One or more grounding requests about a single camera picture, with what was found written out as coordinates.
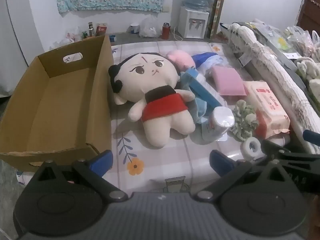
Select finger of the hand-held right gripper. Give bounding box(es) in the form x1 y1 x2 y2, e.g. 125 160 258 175
303 130 320 153
261 139 320 172

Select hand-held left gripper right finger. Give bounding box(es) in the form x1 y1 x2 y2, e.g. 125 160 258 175
194 150 288 203

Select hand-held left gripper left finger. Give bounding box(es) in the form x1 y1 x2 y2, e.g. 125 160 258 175
32 150 128 203

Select white tape roll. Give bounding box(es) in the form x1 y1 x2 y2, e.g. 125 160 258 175
241 137 263 159

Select clear white cotton pack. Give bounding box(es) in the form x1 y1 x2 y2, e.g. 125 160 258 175
201 106 235 142

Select green white scrunchie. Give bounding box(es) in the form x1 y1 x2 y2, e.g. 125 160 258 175
231 100 259 140

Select red pink wet wipes pack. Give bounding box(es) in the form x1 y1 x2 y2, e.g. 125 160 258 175
244 81 290 139

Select light blue towel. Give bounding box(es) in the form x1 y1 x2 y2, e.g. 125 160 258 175
180 71 227 126

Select brown cardboard box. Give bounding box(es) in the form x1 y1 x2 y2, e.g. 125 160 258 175
0 35 113 173

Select blue white carton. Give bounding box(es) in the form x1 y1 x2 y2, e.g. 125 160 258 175
184 67 224 109

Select blue white tissue pack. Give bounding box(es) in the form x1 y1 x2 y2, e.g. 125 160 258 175
191 52 227 77

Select pink round plush toy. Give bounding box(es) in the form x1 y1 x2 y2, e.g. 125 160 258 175
166 50 195 69

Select cream knitted items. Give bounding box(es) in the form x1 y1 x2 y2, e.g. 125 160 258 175
295 57 320 97

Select white knitted blanket roll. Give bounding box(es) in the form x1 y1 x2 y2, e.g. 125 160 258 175
226 22 313 123

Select pile of bagged packets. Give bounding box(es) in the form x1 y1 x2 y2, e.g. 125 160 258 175
252 19 320 63

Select beige plush doll red skirt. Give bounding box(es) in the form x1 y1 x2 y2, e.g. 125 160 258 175
108 52 197 147

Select pink white plastic bag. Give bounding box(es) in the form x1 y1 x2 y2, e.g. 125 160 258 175
60 31 80 43

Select brown wooden cabinet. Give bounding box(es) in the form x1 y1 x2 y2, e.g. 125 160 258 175
296 0 320 34

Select red snack box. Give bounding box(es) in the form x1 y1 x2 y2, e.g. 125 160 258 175
96 22 108 37

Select white appliance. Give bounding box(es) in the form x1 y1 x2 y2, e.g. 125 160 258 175
0 0 43 98

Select red thermos bottle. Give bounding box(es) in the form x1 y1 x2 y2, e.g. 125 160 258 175
161 22 171 40

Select white water dispenser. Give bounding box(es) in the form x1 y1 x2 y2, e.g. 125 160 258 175
179 5 209 39

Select brown patterned folded board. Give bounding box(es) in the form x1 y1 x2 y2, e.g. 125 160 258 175
206 0 228 39

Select white cable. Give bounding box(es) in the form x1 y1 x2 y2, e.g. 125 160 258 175
172 27 183 41

